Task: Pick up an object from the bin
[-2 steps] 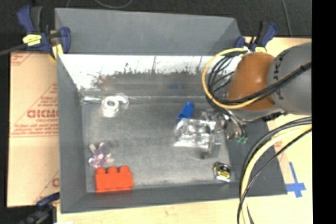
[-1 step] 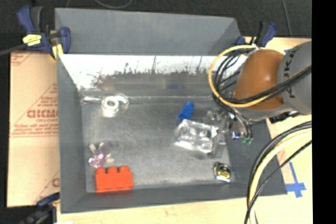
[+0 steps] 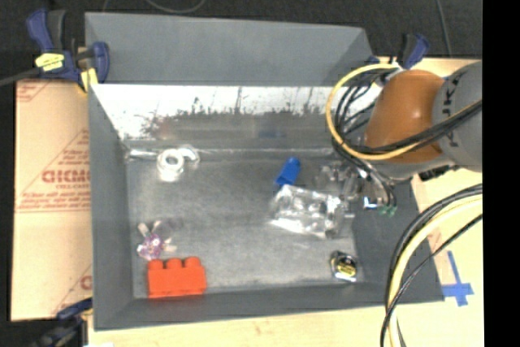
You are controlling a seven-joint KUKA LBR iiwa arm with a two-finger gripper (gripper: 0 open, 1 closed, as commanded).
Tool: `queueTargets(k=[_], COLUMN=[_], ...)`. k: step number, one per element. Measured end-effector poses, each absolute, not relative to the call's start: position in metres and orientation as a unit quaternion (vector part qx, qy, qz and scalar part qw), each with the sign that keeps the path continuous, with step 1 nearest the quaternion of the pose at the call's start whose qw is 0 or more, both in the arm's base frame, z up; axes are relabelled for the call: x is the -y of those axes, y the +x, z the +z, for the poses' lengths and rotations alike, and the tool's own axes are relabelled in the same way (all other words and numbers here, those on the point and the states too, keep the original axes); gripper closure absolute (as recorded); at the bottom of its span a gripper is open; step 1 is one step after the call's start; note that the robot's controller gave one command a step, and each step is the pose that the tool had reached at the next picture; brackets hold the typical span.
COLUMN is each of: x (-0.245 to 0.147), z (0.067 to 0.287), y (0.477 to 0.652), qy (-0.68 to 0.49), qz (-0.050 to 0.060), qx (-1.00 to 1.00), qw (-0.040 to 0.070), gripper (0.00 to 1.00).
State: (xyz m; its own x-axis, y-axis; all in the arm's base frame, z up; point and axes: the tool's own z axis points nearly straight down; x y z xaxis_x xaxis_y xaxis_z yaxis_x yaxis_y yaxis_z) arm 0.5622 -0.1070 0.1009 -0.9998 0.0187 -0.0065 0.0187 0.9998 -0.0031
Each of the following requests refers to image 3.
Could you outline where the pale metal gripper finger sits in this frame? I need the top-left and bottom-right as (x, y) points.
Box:
(313, 163), (361, 189)
(340, 181), (363, 214)

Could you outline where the clear plastic packet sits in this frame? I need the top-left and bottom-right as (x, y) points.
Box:
(266, 184), (355, 241)

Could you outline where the blue plastic cap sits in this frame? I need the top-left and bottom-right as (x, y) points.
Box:
(274, 156), (302, 188)

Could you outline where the yellow and black tape measure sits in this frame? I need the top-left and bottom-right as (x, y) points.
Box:
(329, 249), (359, 283)

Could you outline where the grey metal bin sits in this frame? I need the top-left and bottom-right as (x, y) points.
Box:
(84, 11), (444, 330)

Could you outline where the red toy brick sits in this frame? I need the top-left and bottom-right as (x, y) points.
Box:
(146, 255), (208, 300)

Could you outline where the purple clear toy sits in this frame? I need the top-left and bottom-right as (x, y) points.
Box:
(136, 219), (178, 261)

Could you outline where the brown cardboard board red print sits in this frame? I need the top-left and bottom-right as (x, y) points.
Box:
(10, 79), (95, 322)

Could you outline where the black cylinder on white bracket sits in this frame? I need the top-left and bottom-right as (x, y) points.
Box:
(418, 166), (458, 182)

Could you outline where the white plastic ring fitting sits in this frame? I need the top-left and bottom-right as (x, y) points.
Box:
(156, 145), (201, 183)

